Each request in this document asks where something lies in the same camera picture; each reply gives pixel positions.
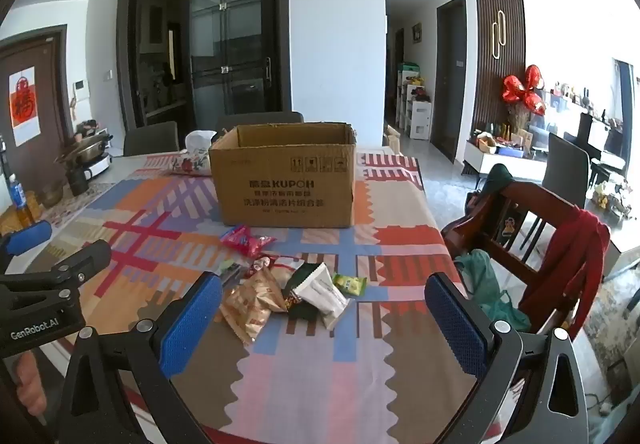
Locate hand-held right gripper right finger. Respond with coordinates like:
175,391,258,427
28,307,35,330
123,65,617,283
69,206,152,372
424,273,591,444

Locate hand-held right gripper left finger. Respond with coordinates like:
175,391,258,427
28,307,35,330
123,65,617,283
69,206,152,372
47,271,223,444

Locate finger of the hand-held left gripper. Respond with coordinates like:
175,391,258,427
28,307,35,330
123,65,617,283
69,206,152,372
0,239,112,283
0,220,53,270

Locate small light green snack packet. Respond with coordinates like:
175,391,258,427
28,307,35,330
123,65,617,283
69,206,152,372
331,273,367,297

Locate brown cardboard box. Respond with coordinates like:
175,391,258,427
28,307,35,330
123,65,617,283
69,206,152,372
208,123,358,228

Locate person's left hand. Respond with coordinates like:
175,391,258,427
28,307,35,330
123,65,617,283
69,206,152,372
15,351,49,425

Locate wooden tray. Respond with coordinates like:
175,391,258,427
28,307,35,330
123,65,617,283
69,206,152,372
0,191,43,237

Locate blue label bottle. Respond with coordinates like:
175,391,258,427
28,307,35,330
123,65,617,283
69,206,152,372
7,173,33,227

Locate small brass bowl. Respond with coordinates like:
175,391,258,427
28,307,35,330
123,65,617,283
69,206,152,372
39,181,65,209

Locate green bag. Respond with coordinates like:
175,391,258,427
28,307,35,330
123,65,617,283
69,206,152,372
454,249,532,332

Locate beige brown snack bag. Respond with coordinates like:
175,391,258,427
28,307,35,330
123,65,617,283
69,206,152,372
220,267,290,345

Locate transparent snack packet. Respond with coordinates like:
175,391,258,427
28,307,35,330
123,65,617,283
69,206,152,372
217,258,253,287

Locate black mug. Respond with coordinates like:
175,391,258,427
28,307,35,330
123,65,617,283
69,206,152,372
66,165,91,197

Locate colourful patterned tablecloth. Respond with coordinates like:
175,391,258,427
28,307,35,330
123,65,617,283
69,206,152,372
30,151,501,444

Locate pink red snack packet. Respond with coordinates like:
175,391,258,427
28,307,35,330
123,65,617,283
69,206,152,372
220,224,277,259

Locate electric hot pot cooker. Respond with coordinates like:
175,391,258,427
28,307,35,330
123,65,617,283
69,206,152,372
54,129,115,180

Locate dark green snack packet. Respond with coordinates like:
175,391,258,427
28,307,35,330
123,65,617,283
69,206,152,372
281,261,328,322

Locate red and white door poster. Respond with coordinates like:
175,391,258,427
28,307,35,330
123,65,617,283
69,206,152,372
9,67,37,147

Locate red garment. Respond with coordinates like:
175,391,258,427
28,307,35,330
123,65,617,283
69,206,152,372
520,209,611,340

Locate white snack packet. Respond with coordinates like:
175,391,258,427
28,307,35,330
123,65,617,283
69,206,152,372
292,269,356,331

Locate grey dining chair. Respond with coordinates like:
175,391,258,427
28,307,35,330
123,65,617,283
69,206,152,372
123,121,180,157
520,131,591,265
216,111,305,135

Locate floral tissue box cover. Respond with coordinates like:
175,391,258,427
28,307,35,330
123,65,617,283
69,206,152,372
170,147,213,176

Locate wooden high chair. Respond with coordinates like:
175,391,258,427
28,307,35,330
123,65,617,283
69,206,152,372
441,174,613,340

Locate dark green garment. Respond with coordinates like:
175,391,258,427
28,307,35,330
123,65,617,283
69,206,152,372
477,163,516,197

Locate brown entrance door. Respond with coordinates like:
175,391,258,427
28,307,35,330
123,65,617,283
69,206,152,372
0,24,76,185

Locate white low cabinet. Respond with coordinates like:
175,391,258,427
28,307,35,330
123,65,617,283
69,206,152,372
462,138,548,190

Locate white storage shelf unit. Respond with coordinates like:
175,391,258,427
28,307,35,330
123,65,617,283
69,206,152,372
396,62,433,141

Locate dark interior door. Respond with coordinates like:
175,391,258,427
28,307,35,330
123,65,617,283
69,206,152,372
436,0,468,164

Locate red foil balloons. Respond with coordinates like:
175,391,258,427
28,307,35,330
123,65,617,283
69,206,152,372
501,64,548,117

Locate dark glass sliding door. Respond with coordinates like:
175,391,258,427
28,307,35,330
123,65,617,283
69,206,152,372
119,0,293,130

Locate gold loop wall ornament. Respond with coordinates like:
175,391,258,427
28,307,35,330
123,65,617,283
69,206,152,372
491,10,507,60

